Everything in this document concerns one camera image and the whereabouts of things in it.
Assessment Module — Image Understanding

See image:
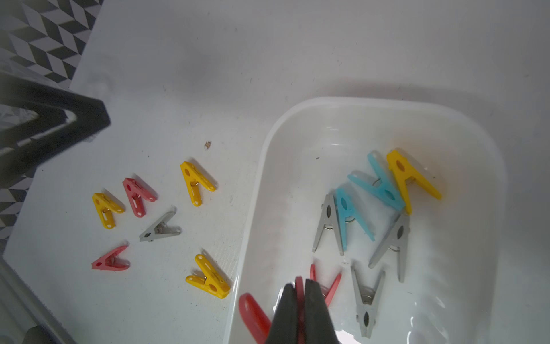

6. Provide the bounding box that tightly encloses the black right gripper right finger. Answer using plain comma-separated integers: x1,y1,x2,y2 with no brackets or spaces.
305,279,339,344

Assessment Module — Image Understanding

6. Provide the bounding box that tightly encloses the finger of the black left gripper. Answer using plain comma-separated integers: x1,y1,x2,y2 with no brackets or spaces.
1,73,111,185

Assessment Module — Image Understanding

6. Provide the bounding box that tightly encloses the gray clothespin group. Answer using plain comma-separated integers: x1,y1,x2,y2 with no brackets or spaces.
350,265,386,338

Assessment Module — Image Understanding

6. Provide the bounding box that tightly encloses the white plastic storage box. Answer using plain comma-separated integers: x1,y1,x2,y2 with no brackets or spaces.
233,97,507,343

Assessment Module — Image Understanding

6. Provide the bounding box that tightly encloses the red clothespin group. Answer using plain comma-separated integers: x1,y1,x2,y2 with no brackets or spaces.
309,263,342,308

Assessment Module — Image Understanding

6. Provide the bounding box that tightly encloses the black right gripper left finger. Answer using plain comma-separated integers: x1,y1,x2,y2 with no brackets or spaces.
265,283,299,344

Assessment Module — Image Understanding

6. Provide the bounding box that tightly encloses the yellow clothespin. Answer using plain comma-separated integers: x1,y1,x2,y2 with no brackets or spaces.
186,254,231,299
180,161,216,207
93,193,125,229
386,150,443,215

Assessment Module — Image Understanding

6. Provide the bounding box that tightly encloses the teal clothespin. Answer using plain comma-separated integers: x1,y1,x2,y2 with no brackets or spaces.
347,150,405,212
335,188,375,252

